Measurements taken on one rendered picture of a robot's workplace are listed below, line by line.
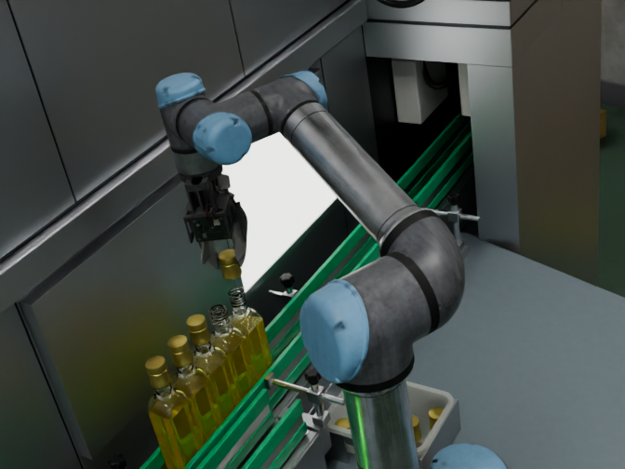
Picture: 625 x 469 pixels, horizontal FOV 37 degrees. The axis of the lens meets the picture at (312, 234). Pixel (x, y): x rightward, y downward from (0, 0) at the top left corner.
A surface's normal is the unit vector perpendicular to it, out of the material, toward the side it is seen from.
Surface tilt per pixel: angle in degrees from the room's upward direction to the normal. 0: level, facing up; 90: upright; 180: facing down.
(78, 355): 90
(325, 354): 83
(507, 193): 90
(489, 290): 0
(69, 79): 90
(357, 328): 54
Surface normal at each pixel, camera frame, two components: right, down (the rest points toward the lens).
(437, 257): 0.27, -0.64
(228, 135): 0.52, 0.39
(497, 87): -0.50, 0.53
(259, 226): 0.85, 0.16
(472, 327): -0.15, -0.83
